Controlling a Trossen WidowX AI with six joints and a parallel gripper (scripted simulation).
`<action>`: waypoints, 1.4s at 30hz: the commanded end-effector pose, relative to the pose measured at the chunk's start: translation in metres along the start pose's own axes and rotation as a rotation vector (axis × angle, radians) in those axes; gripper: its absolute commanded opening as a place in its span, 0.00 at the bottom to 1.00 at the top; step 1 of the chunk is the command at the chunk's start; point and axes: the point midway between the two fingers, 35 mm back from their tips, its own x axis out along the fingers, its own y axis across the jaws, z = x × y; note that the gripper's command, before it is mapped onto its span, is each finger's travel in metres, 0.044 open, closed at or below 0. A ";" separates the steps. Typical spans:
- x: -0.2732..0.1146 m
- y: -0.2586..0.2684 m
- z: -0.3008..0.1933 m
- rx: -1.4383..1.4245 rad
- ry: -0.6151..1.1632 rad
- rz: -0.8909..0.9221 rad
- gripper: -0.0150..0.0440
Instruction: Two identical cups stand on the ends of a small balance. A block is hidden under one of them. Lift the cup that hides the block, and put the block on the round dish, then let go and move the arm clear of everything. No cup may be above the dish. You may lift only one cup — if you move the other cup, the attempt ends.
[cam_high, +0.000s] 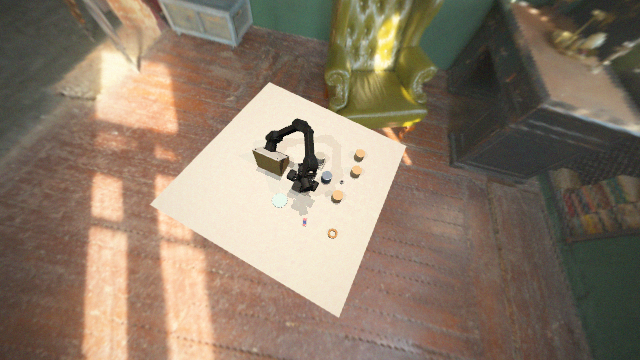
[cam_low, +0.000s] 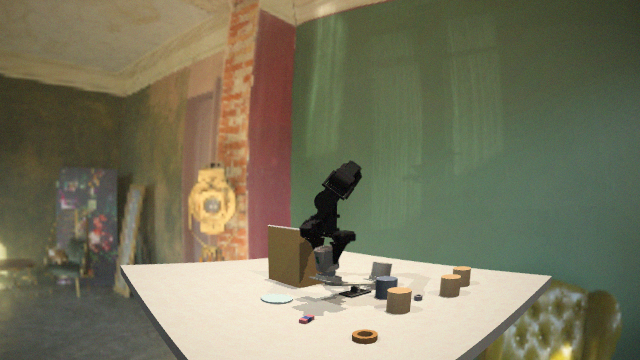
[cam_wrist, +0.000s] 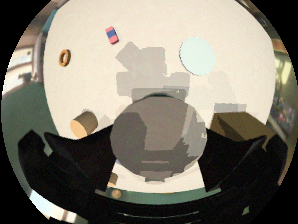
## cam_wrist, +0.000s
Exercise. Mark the grey balance beam with flat pans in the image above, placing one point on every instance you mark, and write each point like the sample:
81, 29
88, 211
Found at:
140, 93

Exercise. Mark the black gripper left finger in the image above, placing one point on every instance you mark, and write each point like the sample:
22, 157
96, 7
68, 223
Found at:
92, 155

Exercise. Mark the grey cup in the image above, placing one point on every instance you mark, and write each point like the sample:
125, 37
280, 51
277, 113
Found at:
158, 137
154, 181

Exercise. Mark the brown cylinder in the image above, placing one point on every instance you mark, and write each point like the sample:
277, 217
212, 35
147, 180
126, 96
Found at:
113, 179
84, 124

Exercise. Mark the orange-brown flat ring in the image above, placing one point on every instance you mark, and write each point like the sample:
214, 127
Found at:
67, 60

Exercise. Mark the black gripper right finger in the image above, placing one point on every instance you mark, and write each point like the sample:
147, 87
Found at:
222, 156

